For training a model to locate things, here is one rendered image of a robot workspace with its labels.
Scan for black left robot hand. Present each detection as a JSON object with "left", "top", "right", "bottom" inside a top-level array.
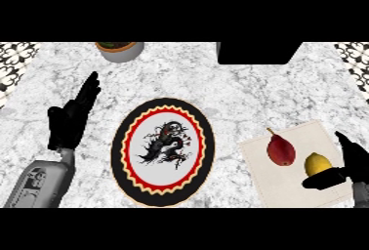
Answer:
[{"left": 46, "top": 70, "right": 102, "bottom": 151}]

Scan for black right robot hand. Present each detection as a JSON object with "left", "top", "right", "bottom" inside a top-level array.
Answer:
[{"left": 301, "top": 130, "right": 369, "bottom": 191}]

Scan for yellow lemon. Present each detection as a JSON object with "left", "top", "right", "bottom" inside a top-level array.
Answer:
[{"left": 303, "top": 151, "right": 335, "bottom": 178}]

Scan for beige placemat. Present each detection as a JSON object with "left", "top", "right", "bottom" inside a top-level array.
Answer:
[{"left": 238, "top": 119, "right": 357, "bottom": 208}]

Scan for black red dragon plate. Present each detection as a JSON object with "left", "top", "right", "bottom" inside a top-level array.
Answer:
[{"left": 110, "top": 97, "right": 216, "bottom": 208}]

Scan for red mango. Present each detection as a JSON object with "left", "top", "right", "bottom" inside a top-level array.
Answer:
[{"left": 266, "top": 127, "right": 297, "bottom": 167}]

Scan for grey plant pot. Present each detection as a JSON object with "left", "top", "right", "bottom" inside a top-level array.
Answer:
[{"left": 93, "top": 42, "right": 146, "bottom": 63}]

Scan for black appliance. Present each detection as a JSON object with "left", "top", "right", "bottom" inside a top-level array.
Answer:
[{"left": 216, "top": 42, "right": 304, "bottom": 65}]

